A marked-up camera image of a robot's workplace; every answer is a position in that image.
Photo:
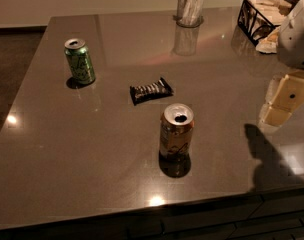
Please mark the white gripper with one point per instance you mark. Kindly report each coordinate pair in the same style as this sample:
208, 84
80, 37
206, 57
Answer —
296, 45

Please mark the orange soda can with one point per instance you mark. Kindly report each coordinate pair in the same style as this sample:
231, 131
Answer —
176, 130

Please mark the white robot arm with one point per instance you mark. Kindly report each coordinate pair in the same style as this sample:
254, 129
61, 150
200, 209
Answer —
270, 43

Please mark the green soda can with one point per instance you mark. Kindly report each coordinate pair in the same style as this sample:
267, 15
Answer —
79, 61

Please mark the black snack bar wrapper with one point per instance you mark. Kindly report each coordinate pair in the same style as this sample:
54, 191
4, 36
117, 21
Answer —
156, 90

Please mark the clear glass cup with straws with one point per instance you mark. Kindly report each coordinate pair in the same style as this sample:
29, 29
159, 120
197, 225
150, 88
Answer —
189, 13

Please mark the black wire napkin basket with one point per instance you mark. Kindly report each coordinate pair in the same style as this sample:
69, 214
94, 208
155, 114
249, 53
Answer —
258, 18

